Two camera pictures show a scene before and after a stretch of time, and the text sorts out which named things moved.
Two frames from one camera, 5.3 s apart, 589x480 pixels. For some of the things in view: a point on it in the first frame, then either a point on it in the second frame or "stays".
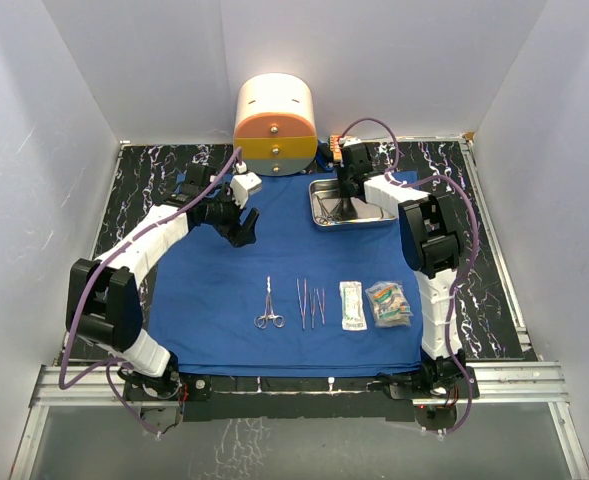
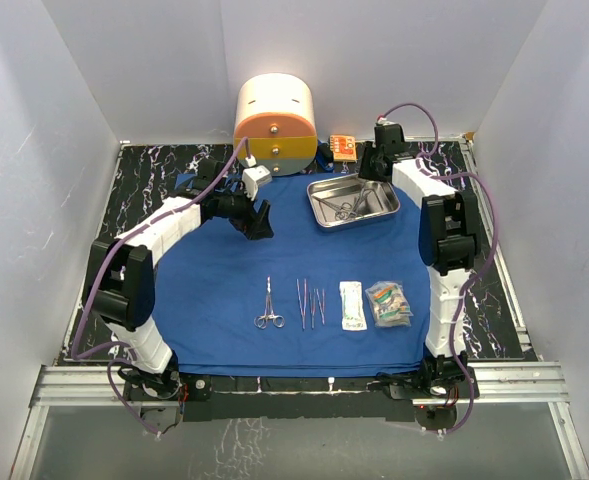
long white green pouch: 353,314 stays
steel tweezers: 321,304 stays
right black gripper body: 343,178 to 369,167
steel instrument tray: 326,206 stays
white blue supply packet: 388,304 stays
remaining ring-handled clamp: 325,217 to 357,203
